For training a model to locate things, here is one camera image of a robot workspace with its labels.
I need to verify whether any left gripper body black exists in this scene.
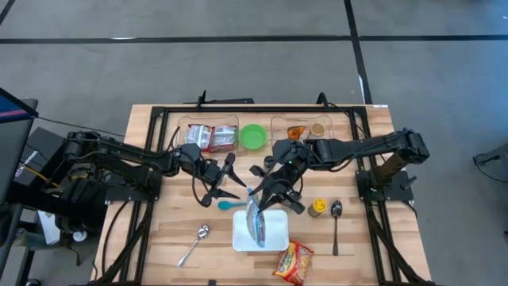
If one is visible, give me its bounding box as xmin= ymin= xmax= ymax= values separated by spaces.
xmin=180 ymin=143 xmax=225 ymax=191

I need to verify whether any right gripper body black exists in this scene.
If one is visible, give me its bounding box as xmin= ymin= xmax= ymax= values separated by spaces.
xmin=271 ymin=138 xmax=314 ymax=187

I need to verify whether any red orange ramen packet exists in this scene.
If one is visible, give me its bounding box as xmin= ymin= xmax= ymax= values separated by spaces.
xmin=209 ymin=124 xmax=238 ymax=153

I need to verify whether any small amber orange jar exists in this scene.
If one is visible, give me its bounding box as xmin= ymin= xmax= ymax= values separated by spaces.
xmin=287 ymin=125 xmax=306 ymax=141

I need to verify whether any white plastic bin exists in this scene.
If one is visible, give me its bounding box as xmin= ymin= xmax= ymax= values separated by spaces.
xmin=232 ymin=209 xmax=290 ymax=253

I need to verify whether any blue white noodle packet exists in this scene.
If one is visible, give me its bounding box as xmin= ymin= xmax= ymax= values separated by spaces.
xmin=244 ymin=187 xmax=267 ymax=248

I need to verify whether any teal plastic spoon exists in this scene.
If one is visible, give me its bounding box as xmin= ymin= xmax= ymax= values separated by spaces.
xmin=217 ymin=199 xmax=249 ymax=211

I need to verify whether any yellow-lid seasoning jar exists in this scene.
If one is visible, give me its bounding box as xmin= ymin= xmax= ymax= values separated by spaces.
xmin=307 ymin=197 xmax=328 ymax=218

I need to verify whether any green plastic bowl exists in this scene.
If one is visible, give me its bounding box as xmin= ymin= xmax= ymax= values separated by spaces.
xmin=239 ymin=123 xmax=268 ymax=152

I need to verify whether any clear plastic bin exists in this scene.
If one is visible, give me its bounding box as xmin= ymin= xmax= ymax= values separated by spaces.
xmin=175 ymin=114 xmax=240 ymax=155
xmin=270 ymin=114 xmax=335 ymax=144

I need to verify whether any silver metal spoon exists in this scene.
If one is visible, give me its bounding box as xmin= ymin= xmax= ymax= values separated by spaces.
xmin=330 ymin=199 xmax=344 ymax=257
xmin=176 ymin=223 xmax=211 ymax=269

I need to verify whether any red yellow ramen packet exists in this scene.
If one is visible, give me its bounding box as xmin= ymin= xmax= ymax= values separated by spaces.
xmin=271 ymin=240 xmax=315 ymax=286

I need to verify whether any black equipment box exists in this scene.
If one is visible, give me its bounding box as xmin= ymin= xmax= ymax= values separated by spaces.
xmin=15 ymin=126 xmax=67 ymax=187

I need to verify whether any black floor stand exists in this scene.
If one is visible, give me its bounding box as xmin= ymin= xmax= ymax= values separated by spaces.
xmin=471 ymin=142 xmax=508 ymax=184

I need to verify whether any black computer monitor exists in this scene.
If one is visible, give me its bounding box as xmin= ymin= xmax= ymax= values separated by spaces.
xmin=0 ymin=87 xmax=40 ymax=207

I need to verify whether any black aluminium table frame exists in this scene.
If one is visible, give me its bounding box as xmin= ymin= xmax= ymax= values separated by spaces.
xmin=85 ymin=103 xmax=433 ymax=286

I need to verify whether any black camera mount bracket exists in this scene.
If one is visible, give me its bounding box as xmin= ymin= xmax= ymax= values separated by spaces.
xmin=184 ymin=90 xmax=255 ymax=106
xmin=316 ymin=91 xmax=342 ymax=110

